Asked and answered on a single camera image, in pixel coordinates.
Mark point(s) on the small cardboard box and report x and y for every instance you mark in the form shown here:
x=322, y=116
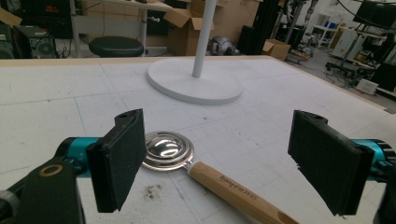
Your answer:
x=276, y=48

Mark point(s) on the black curtain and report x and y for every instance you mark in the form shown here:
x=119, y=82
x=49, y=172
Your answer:
x=264, y=25

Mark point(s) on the white shelf unit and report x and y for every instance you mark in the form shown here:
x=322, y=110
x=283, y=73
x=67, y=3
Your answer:
x=323, y=29

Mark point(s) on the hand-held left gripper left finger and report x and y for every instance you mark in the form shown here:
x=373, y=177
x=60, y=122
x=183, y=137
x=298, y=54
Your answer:
x=116, y=161

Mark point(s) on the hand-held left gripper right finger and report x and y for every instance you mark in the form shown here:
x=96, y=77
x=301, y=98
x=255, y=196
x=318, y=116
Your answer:
x=327, y=165

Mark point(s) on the white round stand base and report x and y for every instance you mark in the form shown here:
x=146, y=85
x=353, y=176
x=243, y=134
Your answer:
x=199, y=77

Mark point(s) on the large cardboard box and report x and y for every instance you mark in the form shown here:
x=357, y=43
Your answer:
x=230, y=18

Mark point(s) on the open cardboard box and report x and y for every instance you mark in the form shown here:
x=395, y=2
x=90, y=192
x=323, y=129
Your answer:
x=183, y=31

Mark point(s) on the black computer tower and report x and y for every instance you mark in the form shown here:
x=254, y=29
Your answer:
x=34, y=42

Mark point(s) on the black monitor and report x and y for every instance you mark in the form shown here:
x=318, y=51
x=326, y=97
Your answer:
x=376, y=12

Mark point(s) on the grey helmet-like object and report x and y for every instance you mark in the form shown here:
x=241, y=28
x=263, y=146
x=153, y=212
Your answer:
x=222, y=46

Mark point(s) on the white desk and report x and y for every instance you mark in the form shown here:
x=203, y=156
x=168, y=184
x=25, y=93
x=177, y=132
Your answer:
x=109, y=21

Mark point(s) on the black round stool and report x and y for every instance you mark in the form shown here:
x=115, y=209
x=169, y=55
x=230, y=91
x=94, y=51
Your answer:
x=116, y=46

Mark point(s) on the white cabinet on wheels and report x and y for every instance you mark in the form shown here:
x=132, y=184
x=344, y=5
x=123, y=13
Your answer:
x=347, y=43

